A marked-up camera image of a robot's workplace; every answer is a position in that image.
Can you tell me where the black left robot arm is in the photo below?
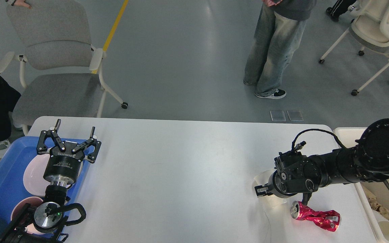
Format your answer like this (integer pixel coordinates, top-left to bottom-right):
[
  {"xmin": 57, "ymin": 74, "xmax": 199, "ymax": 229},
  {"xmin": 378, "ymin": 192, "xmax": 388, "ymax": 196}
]
[{"xmin": 0, "ymin": 119, "xmax": 102, "ymax": 243}]

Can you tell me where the pink mug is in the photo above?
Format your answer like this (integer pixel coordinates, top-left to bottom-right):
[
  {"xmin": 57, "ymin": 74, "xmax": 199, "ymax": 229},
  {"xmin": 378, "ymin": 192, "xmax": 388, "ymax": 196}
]
[{"xmin": 11, "ymin": 197, "xmax": 46, "ymax": 235}]

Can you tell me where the grey office chair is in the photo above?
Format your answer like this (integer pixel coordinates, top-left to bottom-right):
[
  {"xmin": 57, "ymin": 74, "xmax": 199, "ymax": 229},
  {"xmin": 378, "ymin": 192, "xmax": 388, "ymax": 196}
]
[{"xmin": 0, "ymin": 0, "xmax": 128, "ymax": 135}]

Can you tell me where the white paper cup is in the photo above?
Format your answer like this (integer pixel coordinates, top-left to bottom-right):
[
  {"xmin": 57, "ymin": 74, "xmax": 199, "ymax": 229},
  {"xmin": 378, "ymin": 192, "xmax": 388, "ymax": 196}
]
[{"xmin": 372, "ymin": 210, "xmax": 389, "ymax": 241}]

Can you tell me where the pink plate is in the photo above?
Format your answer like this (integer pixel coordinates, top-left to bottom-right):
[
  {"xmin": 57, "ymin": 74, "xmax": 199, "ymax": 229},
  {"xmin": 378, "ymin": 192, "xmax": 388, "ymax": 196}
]
[{"xmin": 23, "ymin": 154, "xmax": 72, "ymax": 197}]

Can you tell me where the blue plastic tray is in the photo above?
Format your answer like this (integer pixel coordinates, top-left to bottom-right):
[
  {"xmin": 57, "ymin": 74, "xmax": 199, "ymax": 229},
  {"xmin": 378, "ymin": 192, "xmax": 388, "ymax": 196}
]
[{"xmin": 0, "ymin": 136, "xmax": 90, "ymax": 233}]

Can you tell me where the person in black trousers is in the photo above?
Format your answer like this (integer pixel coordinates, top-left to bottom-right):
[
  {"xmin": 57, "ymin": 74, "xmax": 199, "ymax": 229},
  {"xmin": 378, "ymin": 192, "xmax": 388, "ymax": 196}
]
[{"xmin": 326, "ymin": 0, "xmax": 356, "ymax": 22}]

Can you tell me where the red item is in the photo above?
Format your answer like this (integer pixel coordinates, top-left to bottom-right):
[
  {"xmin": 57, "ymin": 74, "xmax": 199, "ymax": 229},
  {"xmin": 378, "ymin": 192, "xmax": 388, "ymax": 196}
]
[{"xmin": 290, "ymin": 201, "xmax": 341, "ymax": 232}]

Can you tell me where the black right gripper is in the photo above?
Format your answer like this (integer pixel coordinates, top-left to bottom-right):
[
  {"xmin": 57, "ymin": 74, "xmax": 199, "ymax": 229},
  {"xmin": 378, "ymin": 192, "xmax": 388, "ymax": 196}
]
[{"xmin": 254, "ymin": 170, "xmax": 312, "ymax": 206}]

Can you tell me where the beige plastic bin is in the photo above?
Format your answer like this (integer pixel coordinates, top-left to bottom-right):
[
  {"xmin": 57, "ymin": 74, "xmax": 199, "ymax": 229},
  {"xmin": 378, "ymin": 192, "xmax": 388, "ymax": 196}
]
[{"xmin": 333, "ymin": 127, "xmax": 389, "ymax": 243}]

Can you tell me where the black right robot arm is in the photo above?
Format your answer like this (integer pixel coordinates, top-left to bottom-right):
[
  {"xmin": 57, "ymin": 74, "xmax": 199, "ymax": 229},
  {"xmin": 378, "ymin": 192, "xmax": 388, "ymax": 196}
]
[{"xmin": 254, "ymin": 118, "xmax": 389, "ymax": 205}]

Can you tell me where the white office chair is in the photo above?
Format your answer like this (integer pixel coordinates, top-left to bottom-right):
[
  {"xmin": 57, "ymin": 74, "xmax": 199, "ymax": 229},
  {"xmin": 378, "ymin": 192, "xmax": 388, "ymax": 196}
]
[{"xmin": 318, "ymin": 0, "xmax": 389, "ymax": 96}]

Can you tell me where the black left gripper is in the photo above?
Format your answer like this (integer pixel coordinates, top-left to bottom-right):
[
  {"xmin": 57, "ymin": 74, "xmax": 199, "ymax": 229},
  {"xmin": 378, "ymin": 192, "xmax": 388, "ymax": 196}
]
[{"xmin": 36, "ymin": 119, "xmax": 102, "ymax": 187}]

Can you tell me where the brown paper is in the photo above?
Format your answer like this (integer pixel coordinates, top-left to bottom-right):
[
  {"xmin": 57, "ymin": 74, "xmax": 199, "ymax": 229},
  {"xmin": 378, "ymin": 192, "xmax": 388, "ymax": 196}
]
[{"xmin": 362, "ymin": 186, "xmax": 389, "ymax": 220}]

